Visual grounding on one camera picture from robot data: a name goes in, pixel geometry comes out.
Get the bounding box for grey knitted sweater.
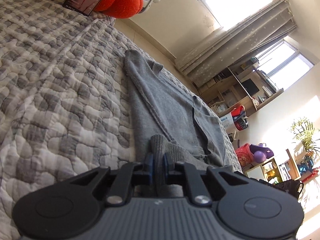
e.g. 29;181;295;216
124;50;233;197

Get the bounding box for purple ball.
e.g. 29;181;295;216
253;151;266;164

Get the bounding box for red toy box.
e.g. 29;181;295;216
235;143;254;171

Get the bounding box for white blue paper bag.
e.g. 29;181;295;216
220;113;235;130

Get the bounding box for green potted plant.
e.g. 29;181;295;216
291;118;319;157

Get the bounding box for grey white quilted blanket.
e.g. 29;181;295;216
1;0;234;239

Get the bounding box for wooden shelf unit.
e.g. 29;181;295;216
198;57;284;117

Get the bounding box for grey star curtain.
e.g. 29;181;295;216
175;0;297;87

